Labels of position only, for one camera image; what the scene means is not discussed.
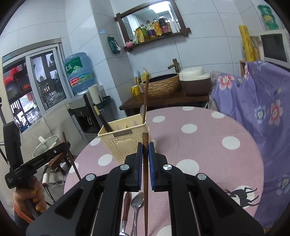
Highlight amber bottle yellow label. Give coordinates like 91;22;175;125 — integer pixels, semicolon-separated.
152;19;163;36

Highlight green bottle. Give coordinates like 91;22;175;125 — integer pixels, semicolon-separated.
140;24;150;42

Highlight water dispenser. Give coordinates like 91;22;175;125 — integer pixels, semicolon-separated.
66;93;101;137

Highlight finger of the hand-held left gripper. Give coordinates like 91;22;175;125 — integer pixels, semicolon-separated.
54;142;71;158

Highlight yellow roll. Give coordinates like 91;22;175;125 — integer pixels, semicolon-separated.
238;25;254;62

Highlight glass jar wooden lid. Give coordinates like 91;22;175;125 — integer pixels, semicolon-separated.
250;36;261;61

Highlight wicker sink basin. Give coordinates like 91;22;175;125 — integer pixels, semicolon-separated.
139;73;181;98

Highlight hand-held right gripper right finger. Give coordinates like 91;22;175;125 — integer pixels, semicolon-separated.
148;143;264;236

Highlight person's left hand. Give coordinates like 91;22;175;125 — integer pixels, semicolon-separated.
13;176;47;218

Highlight grey floral cloth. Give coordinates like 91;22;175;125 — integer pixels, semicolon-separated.
210;71;221;91

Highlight light wooden crate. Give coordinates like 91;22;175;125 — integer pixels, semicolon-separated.
239;60;248;79

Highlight dark sauce bottle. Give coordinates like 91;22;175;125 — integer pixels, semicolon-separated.
159;15;172;34

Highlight blue water jug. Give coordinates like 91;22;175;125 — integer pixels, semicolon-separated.
63;52;94;93

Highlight wooden framed mirror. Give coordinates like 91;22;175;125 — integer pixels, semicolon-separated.
114;0;191;52

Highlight black cables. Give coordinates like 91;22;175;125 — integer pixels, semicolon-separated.
43;163;67;206

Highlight patterned metal spoon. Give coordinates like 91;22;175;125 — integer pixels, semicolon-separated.
130;192;145;236

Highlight white pot with lid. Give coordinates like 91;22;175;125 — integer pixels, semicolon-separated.
33;135;59;158

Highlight brown rice cooker white lid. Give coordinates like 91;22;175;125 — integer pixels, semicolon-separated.
179;66;212;96

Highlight dark chopstick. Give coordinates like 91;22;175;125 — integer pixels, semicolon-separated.
99;113;114;132
94;105;112;132

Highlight green packet on wall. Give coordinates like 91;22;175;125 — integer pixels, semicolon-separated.
107;36;121;54

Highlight white cup tube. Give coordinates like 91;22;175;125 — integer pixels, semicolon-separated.
88;84;103;105

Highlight wooden sink cabinet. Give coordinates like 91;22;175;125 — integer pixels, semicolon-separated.
119;89;210;116

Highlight yellow plastic utensil holder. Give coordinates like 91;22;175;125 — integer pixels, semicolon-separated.
98;113;153;164

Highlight person's left forearm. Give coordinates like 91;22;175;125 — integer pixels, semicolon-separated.
14;203;37;232

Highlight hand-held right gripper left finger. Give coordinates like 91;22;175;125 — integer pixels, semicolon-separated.
26;142;144;236

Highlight wooden-handled metal spoon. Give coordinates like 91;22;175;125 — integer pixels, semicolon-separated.
119;192;132;236

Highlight yellow-green packet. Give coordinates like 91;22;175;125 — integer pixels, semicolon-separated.
134;28;145;44

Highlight bronze faucet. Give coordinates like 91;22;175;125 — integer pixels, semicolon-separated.
168;58;180;73

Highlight wooden stool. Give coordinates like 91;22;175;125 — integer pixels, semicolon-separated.
49;142;76;175

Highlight pink polka dot tablecloth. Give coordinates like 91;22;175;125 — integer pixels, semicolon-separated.
64;106;265;236

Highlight purple floral cloth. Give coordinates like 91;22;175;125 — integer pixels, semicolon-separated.
210;60;290;228

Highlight sliding window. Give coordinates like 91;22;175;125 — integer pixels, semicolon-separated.
2;42;68;133

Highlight white microwave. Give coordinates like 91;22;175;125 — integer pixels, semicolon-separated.
259;28;290;65

